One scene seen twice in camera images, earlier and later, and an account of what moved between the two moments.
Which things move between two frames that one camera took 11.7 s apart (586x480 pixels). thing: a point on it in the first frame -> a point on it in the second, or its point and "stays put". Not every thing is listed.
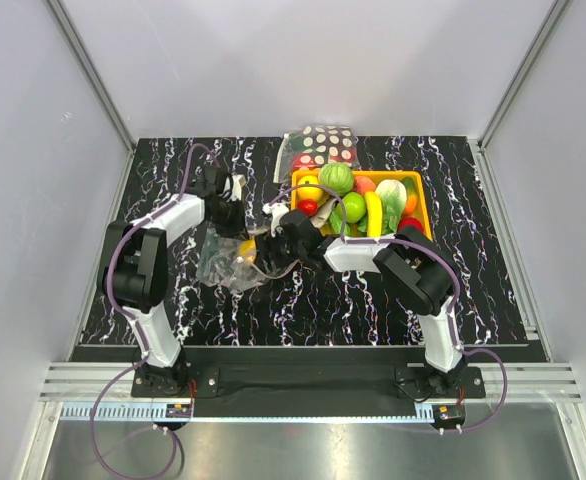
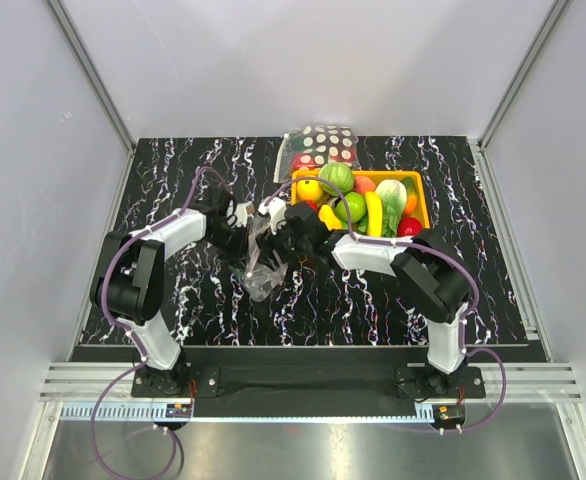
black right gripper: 266,244 stays put
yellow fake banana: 374,214 stays put
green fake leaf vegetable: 336,176 stays put
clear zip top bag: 219,263 -> 260,280
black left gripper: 239,229 -> 240,252
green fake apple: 354,205 stays put
